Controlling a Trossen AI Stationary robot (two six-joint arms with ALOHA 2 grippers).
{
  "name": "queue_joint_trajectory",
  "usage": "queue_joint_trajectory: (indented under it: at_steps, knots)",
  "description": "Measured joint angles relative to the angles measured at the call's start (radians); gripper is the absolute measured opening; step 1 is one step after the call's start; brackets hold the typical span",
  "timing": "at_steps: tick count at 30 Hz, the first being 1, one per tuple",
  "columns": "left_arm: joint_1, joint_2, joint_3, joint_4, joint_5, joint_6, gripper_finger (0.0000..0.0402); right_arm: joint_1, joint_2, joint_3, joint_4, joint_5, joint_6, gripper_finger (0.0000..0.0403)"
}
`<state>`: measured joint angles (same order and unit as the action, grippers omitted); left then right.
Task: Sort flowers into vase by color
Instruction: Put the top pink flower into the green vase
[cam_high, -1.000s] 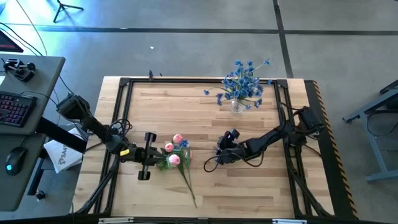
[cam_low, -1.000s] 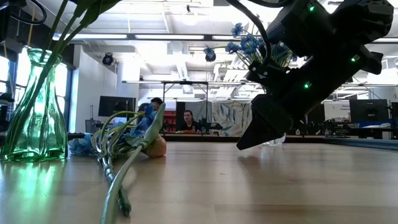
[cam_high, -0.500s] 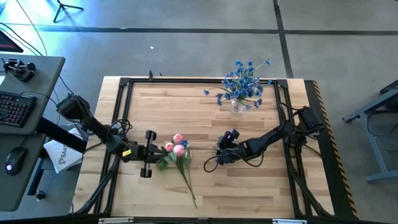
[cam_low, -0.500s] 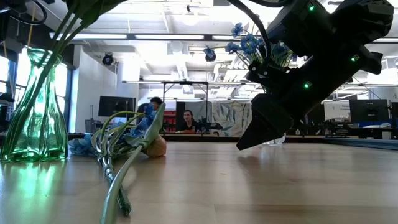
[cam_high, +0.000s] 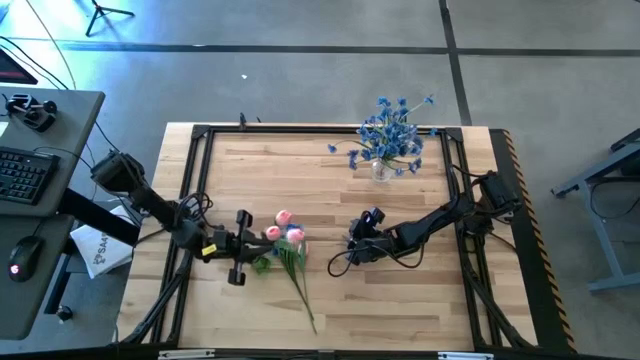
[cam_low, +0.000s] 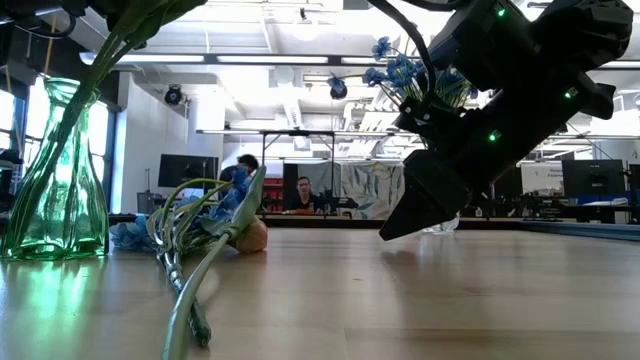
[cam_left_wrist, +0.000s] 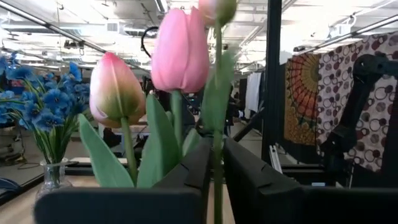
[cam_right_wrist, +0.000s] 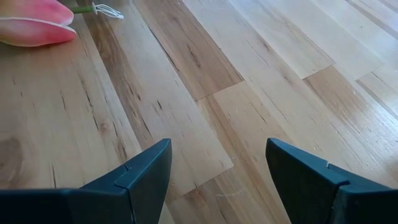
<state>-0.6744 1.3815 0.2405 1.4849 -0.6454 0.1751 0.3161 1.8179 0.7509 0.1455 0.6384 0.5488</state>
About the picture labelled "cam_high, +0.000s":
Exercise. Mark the small black clip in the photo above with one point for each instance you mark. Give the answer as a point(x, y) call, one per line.
point(243, 122)

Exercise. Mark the black clamp mount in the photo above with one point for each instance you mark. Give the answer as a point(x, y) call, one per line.
point(35, 117)

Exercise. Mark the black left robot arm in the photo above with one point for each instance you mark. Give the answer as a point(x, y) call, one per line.
point(150, 200)

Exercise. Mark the black aluminium table frame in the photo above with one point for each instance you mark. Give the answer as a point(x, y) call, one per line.
point(325, 129)

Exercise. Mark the green glass vase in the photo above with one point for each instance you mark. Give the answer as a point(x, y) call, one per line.
point(261, 265)

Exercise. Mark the black yellow hazard strip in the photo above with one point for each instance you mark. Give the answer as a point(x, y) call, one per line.
point(547, 300)

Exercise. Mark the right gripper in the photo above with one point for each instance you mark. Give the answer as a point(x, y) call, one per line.
point(367, 242)

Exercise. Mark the black desk support beam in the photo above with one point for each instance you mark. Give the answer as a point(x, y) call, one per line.
point(95, 215)

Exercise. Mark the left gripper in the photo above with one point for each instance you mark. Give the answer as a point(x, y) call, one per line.
point(240, 250)

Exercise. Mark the white metal bracket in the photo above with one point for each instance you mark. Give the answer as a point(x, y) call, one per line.
point(465, 356)
point(185, 354)

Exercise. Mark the black keyboard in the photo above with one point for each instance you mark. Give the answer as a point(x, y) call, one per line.
point(25, 175)

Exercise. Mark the pink artificial tulip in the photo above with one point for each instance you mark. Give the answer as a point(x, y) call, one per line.
point(295, 236)
point(283, 217)
point(273, 233)

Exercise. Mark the clear cut-glass vase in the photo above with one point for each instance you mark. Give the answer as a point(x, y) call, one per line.
point(382, 172)

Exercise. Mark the grey metal stand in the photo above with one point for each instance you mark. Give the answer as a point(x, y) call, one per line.
point(600, 235)

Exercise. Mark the grey desk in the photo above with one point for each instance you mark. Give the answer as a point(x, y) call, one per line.
point(30, 310)

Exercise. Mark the black tripod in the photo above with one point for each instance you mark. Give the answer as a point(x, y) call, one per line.
point(98, 9)

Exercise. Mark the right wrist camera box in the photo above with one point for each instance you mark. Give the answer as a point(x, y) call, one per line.
point(373, 216)

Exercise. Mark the dark laptop with red edge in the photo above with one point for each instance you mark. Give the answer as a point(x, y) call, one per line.
point(12, 72)

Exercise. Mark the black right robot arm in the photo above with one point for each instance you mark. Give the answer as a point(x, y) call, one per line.
point(435, 220)

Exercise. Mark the black computer mouse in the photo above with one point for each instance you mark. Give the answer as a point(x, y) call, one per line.
point(25, 257)

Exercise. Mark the black round knob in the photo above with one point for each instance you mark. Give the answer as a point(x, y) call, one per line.
point(64, 313)

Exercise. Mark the blue artificial flower spray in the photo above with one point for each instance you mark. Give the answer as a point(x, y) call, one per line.
point(400, 107)
point(400, 142)
point(352, 160)
point(294, 227)

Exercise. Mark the yellow tag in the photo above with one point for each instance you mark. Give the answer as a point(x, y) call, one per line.
point(209, 249)

